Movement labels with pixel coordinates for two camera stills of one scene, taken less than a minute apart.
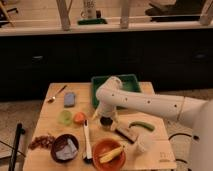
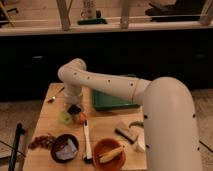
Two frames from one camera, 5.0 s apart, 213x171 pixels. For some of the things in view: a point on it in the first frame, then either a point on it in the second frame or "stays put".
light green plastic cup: [65, 118] stays put
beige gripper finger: [113, 124] -> [81, 108]
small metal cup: [106, 121] -> [74, 109]
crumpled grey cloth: [68, 151] stays put
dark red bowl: [58, 142] stays put
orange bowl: [104, 147] stays put
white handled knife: [88, 156] stays put
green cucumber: [143, 124] stays put
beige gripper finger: [95, 114] -> [67, 108]
